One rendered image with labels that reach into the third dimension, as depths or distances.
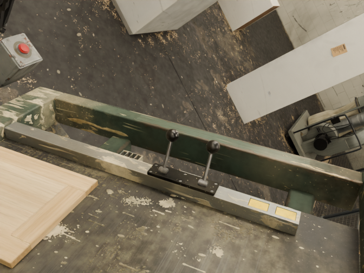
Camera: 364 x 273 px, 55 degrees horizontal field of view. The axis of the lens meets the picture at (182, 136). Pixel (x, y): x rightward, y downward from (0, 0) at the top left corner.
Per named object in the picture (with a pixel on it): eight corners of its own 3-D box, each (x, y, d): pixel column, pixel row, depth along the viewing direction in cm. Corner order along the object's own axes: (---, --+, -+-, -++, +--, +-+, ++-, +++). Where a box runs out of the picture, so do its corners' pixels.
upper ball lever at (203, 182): (197, 184, 97) (209, 138, 96) (210, 188, 95) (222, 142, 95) (193, 186, 93) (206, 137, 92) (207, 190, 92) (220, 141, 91)
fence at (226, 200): (17, 131, 120) (15, 121, 118) (297, 222, 91) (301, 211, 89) (6, 138, 116) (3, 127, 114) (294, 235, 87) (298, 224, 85)
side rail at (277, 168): (66, 116, 143) (64, 92, 137) (351, 200, 109) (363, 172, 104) (57, 122, 138) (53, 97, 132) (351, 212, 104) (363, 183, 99)
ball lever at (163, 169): (158, 172, 100) (170, 127, 100) (170, 176, 99) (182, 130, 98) (154, 173, 97) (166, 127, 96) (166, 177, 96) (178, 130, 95)
